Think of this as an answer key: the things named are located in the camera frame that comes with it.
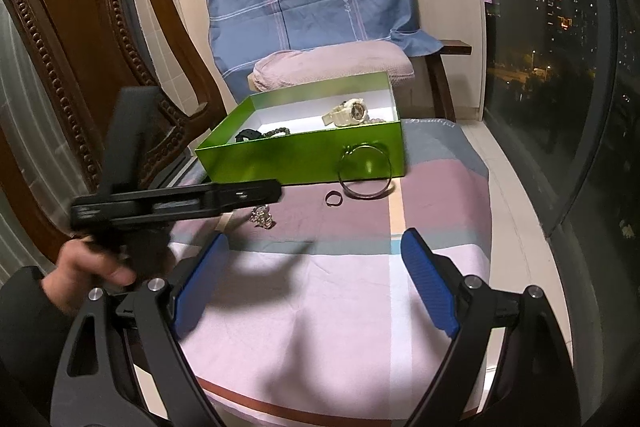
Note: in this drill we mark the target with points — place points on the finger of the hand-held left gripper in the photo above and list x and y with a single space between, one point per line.
250 194

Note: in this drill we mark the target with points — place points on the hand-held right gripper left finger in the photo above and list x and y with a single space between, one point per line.
200 287

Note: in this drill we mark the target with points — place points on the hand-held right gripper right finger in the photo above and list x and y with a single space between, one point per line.
430 282

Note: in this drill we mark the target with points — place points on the green cardboard box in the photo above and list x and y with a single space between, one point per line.
280 157

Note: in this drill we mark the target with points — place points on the white wrist watch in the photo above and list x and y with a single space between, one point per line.
350 112

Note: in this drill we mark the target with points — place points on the person's left forearm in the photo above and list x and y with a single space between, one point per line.
25 327

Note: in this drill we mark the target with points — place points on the person's left hand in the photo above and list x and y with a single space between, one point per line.
75 269

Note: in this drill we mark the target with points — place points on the silver ornament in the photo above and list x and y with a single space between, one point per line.
262 217

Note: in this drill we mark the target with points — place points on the black watch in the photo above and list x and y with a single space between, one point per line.
247 135

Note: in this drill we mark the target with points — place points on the thin metal bangle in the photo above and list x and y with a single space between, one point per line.
348 150

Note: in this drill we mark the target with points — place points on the striped printed bedsheet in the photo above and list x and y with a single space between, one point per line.
325 307

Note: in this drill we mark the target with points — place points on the carved brown wooden chair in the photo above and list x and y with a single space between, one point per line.
75 32

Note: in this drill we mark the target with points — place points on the beige cabinet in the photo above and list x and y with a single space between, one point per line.
195 7

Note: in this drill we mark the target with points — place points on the dark wooden armchair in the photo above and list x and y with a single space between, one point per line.
440 82

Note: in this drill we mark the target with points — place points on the dark glass window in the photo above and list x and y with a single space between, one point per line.
540 57

